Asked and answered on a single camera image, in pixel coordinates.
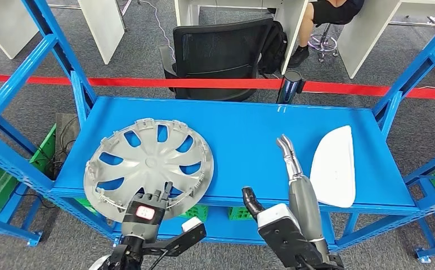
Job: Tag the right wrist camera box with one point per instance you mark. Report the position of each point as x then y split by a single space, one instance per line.
284 238

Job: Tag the silver wheel hubcap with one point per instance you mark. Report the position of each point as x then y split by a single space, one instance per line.
150 160

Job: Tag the black backpack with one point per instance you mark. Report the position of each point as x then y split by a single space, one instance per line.
275 48

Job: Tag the person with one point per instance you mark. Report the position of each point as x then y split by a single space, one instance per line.
332 13

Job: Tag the black mesh office chair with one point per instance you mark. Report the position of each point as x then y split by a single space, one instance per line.
221 48

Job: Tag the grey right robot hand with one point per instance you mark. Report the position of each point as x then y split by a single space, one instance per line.
306 208

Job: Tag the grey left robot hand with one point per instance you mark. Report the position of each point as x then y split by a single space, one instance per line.
140 223

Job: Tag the white curved plastic part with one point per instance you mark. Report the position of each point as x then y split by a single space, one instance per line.
332 167

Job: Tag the dark chrome barrier post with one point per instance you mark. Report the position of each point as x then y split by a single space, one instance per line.
290 89

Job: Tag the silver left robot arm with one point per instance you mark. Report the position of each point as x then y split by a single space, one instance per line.
131 249

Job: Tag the red barrier belt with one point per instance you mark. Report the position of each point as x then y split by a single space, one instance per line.
165 82

